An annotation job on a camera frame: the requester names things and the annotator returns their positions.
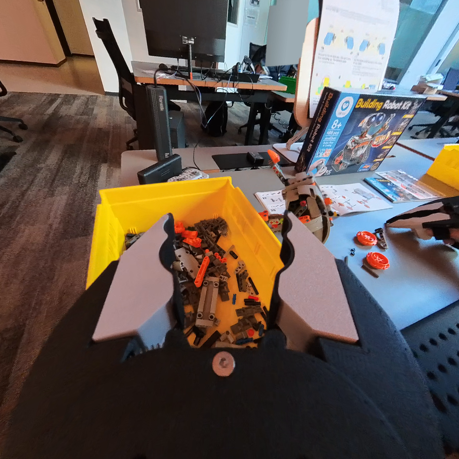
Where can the tan wooden board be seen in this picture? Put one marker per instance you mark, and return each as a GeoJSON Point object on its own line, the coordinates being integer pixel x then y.
{"type": "Point", "coordinates": [304, 71]}

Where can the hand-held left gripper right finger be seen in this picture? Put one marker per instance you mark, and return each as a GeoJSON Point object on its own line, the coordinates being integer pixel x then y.
{"type": "Point", "coordinates": [315, 297]}

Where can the orange perforated beam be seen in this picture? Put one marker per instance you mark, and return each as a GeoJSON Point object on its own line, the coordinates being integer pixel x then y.
{"type": "Point", "coordinates": [202, 270]}

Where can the black perforated chair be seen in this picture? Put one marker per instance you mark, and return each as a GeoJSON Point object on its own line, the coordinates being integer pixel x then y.
{"type": "Point", "coordinates": [437, 358]}

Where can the open instruction booklet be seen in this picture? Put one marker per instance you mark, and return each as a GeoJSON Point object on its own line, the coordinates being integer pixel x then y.
{"type": "Point", "coordinates": [351, 199]}

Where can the orange toothed wheel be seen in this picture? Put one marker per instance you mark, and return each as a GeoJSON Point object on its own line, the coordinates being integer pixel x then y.
{"type": "Point", "coordinates": [377, 260]}
{"type": "Point", "coordinates": [366, 237]}

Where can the grey beam assembly blue pin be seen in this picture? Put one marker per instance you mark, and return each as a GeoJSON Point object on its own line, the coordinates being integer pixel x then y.
{"type": "Point", "coordinates": [380, 238]}

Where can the grey orange toy robot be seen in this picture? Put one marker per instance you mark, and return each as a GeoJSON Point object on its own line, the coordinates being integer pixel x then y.
{"type": "Point", "coordinates": [308, 204]}

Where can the grey panel plate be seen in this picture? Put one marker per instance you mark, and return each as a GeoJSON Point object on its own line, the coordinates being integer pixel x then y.
{"type": "Point", "coordinates": [208, 301]}

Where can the black upright device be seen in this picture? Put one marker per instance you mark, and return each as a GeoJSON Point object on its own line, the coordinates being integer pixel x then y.
{"type": "Point", "coordinates": [159, 122]}

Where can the pile of dark building parts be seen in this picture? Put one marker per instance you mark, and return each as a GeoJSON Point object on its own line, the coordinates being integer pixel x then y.
{"type": "Point", "coordinates": [211, 233]}

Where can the black flat case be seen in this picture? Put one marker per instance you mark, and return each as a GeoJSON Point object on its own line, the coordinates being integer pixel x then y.
{"type": "Point", "coordinates": [233, 161]}

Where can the black computer tower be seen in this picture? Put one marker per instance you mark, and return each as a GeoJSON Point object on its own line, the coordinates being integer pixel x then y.
{"type": "Point", "coordinates": [177, 129]}

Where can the blue robot kit box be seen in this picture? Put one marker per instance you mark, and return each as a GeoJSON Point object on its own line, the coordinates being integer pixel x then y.
{"type": "Point", "coordinates": [365, 132]}

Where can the black computer monitor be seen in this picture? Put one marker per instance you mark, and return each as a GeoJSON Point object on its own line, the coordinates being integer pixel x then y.
{"type": "Point", "coordinates": [183, 25]}

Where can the grey control hub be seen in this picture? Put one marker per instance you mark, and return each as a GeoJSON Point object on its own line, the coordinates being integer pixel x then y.
{"type": "Point", "coordinates": [188, 175]}

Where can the wooden side desk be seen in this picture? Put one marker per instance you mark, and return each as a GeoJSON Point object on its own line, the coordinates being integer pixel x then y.
{"type": "Point", "coordinates": [229, 85]}

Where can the small black box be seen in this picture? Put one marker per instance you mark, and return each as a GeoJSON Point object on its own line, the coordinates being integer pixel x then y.
{"type": "Point", "coordinates": [256, 157]}

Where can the white instruction poster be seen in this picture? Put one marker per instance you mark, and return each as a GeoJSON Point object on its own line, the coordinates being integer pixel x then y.
{"type": "Point", "coordinates": [351, 46]}

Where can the black backpack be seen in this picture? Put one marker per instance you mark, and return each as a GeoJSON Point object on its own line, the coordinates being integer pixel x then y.
{"type": "Point", "coordinates": [215, 118]}

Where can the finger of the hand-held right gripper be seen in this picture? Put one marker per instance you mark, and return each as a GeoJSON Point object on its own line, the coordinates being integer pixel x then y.
{"type": "Point", "coordinates": [416, 221]}
{"type": "Point", "coordinates": [419, 208]}

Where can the yellow plastic parts bin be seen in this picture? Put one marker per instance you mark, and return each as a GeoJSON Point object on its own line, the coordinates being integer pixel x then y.
{"type": "Point", "coordinates": [161, 200]}

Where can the sticker sheet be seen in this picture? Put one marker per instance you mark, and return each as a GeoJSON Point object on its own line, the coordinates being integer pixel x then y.
{"type": "Point", "coordinates": [408, 183]}

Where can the black office chair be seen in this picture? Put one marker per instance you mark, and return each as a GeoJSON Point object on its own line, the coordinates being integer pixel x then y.
{"type": "Point", "coordinates": [122, 82]}

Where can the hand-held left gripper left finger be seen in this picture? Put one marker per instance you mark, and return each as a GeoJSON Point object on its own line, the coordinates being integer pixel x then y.
{"type": "Point", "coordinates": [140, 294]}

